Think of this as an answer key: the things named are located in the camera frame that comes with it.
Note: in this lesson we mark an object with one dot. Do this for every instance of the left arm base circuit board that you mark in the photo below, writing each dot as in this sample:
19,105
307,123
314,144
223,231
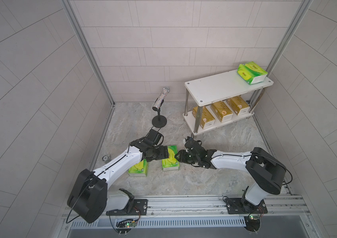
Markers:
125,226

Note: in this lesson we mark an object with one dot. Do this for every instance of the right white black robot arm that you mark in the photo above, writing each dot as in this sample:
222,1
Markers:
267,172

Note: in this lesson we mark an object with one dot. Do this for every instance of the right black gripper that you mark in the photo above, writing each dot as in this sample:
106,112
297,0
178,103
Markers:
181,157

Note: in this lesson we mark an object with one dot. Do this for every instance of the green tissue pack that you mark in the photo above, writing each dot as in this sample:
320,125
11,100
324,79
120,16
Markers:
251,73
139,170
171,163

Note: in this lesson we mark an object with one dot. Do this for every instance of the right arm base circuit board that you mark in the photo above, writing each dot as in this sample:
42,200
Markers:
252,223

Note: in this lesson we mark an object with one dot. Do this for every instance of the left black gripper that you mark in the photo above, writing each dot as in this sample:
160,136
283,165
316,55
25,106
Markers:
163,153

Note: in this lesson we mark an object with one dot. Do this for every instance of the aluminium mounting rail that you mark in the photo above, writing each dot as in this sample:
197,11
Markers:
211,206

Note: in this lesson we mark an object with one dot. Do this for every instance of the gold tissue pack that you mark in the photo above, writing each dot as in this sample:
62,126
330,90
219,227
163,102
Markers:
238,105
222,111
207,119

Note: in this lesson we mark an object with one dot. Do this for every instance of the glitter microphone on black stand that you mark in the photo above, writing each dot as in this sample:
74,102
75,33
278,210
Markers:
160,121

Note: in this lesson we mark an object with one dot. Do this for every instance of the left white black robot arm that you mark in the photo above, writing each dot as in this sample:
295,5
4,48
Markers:
90,197

